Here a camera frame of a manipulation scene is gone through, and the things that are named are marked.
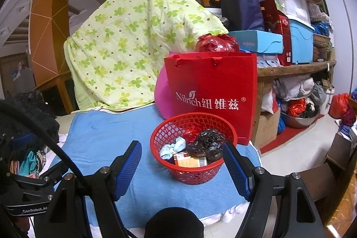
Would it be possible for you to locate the pink pillow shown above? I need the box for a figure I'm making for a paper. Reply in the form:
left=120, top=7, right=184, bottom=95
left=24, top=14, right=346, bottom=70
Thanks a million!
left=154, top=52, right=179, bottom=120

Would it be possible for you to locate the red gift box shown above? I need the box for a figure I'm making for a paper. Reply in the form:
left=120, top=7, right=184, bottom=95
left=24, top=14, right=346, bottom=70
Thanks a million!
left=259, top=1, right=293, bottom=66

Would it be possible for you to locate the orange wooden pillar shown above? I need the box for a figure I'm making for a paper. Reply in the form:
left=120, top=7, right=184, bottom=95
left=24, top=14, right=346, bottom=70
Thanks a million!
left=29, top=0, right=77, bottom=85

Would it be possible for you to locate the white plastic bag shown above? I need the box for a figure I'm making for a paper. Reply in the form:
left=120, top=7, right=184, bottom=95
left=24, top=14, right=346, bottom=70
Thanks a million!
left=275, top=76, right=315, bottom=100

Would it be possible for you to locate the blue towel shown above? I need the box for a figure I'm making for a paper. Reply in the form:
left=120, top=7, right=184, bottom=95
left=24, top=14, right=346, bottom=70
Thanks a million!
left=50, top=106, right=261, bottom=229

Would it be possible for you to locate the light blue shoe box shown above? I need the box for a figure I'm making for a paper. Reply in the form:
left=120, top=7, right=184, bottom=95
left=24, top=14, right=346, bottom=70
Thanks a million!
left=229, top=30, right=283, bottom=54

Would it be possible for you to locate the metal basin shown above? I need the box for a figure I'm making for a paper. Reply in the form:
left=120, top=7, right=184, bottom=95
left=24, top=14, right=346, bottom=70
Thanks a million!
left=280, top=108, right=321, bottom=129

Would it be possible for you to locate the wooden door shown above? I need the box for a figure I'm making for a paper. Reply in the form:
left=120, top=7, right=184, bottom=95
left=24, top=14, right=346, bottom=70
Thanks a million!
left=0, top=52, right=35, bottom=99

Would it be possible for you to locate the black cable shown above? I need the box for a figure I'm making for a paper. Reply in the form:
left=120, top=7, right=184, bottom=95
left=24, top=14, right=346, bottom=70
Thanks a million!
left=0, top=100, right=87, bottom=188

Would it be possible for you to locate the curved wooden shelf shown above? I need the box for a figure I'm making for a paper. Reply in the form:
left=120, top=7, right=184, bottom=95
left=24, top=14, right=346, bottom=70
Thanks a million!
left=257, top=60, right=336, bottom=78

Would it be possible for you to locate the wicker basket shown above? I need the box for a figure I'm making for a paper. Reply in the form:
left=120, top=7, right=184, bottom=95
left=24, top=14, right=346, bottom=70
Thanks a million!
left=312, top=33, right=331, bottom=47

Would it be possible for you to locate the green floral quilt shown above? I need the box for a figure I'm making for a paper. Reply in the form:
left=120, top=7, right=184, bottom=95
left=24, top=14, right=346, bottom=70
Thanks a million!
left=64, top=0, right=229, bottom=112

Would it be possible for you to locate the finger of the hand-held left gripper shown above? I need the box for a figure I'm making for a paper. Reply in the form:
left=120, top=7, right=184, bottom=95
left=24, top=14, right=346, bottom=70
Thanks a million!
left=42, top=161, right=70, bottom=188

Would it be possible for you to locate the red paper bag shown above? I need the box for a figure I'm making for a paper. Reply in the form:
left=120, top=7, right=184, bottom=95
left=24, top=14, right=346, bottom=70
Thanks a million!
left=164, top=52, right=258, bottom=146

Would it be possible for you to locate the brown cardboard box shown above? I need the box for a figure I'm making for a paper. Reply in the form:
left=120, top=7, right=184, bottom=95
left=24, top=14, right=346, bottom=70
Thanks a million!
left=325, top=132, right=355, bottom=169

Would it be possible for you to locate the small white-blue wrapper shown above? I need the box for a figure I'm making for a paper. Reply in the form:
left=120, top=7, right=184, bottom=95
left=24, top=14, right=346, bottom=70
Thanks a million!
left=160, top=136, right=187, bottom=161

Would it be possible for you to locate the black plastic bag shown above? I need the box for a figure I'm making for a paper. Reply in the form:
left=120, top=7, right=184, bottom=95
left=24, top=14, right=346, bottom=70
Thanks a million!
left=186, top=129, right=227, bottom=163

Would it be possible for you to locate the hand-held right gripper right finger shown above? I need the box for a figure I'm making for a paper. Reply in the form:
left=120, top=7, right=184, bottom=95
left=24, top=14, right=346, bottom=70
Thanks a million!
left=222, top=142, right=325, bottom=238

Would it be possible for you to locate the red floor mat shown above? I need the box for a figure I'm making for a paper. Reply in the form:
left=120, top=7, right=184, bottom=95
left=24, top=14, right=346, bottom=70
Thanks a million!
left=259, top=114, right=325, bottom=155

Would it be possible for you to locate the navy tote bag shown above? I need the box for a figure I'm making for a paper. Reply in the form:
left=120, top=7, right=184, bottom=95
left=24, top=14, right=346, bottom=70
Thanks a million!
left=215, top=0, right=265, bottom=31

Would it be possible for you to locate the teal cloth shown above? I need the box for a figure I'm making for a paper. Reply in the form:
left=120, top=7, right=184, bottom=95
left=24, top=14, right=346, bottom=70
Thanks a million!
left=18, top=150, right=42, bottom=176

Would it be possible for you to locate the orange red plastic bag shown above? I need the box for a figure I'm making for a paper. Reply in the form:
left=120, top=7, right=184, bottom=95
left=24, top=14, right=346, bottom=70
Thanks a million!
left=329, top=93, right=350, bottom=119

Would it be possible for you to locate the red and white medicine box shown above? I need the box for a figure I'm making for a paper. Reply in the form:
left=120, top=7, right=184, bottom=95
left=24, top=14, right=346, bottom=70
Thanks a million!
left=173, top=151, right=208, bottom=168

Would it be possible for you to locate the blue plastic storage bin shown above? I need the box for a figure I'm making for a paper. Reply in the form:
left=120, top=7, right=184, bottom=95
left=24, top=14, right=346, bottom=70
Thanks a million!
left=289, top=15, right=315, bottom=64

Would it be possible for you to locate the red plastic basket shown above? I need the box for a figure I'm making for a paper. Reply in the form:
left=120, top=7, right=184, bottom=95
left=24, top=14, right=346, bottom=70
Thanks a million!
left=150, top=112, right=238, bottom=185

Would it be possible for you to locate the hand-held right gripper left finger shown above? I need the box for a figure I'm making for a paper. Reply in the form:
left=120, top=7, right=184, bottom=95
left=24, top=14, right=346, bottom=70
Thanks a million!
left=33, top=140, right=143, bottom=238

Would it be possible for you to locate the dark wooden cabinet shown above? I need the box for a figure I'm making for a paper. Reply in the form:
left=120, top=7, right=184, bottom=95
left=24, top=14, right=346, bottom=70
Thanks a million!
left=35, top=75, right=80, bottom=116

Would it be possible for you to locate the orange red wrapper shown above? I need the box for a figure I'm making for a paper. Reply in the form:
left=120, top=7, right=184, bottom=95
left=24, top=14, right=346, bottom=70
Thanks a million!
left=183, top=128, right=205, bottom=144

